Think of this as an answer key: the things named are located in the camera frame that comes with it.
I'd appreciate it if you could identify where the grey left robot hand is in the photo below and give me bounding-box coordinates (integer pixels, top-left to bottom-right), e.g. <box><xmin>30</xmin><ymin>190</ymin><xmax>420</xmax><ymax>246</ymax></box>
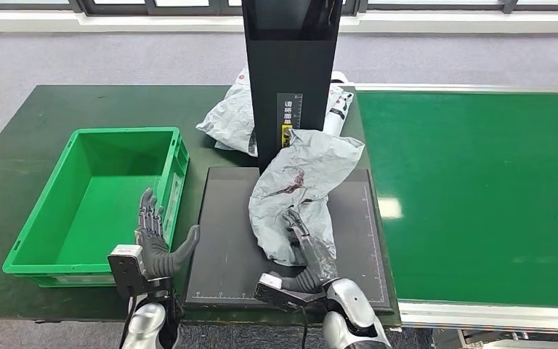
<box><xmin>137</xmin><ymin>188</ymin><xmax>201</xmax><ymax>281</ymax></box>

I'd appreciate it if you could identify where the aluminium conveyor frame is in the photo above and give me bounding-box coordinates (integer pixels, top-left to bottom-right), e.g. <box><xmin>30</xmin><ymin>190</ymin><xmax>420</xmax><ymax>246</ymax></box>
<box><xmin>353</xmin><ymin>82</ymin><xmax>558</xmax><ymax>338</ymax></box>

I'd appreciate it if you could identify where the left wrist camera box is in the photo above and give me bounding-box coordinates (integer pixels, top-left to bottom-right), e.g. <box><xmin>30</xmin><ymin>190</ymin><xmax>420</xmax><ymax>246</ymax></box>
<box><xmin>108</xmin><ymin>244</ymin><xmax>148</xmax><ymax>300</ymax></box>

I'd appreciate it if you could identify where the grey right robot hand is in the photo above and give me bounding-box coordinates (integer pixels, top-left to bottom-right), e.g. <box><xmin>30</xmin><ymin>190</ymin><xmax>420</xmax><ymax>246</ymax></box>
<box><xmin>281</xmin><ymin>208</ymin><xmax>340</xmax><ymax>294</ymax></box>

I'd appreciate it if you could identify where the grey parcel with dark stain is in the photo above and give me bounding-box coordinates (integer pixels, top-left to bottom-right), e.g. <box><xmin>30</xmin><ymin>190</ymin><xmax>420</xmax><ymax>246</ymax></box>
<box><xmin>248</xmin><ymin>129</ymin><xmax>365</xmax><ymax>268</ymax></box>

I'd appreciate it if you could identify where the dark green table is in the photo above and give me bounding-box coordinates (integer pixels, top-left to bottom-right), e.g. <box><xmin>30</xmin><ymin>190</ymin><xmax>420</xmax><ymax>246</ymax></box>
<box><xmin>0</xmin><ymin>85</ymin><xmax>403</xmax><ymax>329</ymax></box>

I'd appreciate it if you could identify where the white window sill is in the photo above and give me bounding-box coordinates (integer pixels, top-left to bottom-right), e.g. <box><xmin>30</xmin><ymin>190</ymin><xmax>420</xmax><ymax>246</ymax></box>
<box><xmin>0</xmin><ymin>9</ymin><xmax>558</xmax><ymax>35</ymax></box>

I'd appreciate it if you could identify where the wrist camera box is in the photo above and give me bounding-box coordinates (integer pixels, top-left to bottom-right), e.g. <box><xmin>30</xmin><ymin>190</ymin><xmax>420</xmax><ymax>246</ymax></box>
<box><xmin>108</xmin><ymin>244</ymin><xmax>148</xmax><ymax>300</ymax></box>
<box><xmin>254</xmin><ymin>272</ymin><xmax>329</xmax><ymax>315</ymax></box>

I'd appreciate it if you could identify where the green plastic crate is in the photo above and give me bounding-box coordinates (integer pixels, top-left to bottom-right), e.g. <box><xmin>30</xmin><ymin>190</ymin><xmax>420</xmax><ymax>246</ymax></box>
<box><xmin>2</xmin><ymin>127</ymin><xmax>190</xmax><ymax>289</ymax></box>

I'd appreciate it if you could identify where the dark window frame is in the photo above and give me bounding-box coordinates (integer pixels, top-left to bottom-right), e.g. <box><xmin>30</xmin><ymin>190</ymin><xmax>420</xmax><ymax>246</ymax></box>
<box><xmin>0</xmin><ymin>0</ymin><xmax>558</xmax><ymax>15</ymax></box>

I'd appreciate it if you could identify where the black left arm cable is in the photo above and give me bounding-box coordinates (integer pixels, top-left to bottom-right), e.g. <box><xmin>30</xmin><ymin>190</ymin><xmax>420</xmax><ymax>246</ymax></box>
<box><xmin>123</xmin><ymin>294</ymin><xmax>139</xmax><ymax>349</ymax></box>

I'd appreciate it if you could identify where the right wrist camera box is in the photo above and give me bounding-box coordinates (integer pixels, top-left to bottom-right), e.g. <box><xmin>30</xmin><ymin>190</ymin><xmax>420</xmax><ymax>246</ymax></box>
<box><xmin>254</xmin><ymin>272</ymin><xmax>329</xmax><ymax>315</ymax></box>

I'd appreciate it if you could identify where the white parcel with black stripe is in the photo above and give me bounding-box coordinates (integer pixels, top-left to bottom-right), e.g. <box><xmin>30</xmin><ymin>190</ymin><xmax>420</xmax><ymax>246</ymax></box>
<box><xmin>195</xmin><ymin>67</ymin><xmax>355</xmax><ymax>165</ymax></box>

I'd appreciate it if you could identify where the black inbound scanning machine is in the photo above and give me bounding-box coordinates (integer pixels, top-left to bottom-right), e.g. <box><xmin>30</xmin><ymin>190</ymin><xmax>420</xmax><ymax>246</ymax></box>
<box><xmin>184</xmin><ymin>0</ymin><xmax>395</xmax><ymax>315</ymax></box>

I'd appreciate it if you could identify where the green conveyor belt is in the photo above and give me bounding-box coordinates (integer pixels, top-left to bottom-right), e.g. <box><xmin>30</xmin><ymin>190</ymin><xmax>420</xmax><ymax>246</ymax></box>
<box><xmin>355</xmin><ymin>90</ymin><xmax>558</xmax><ymax>309</ymax></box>

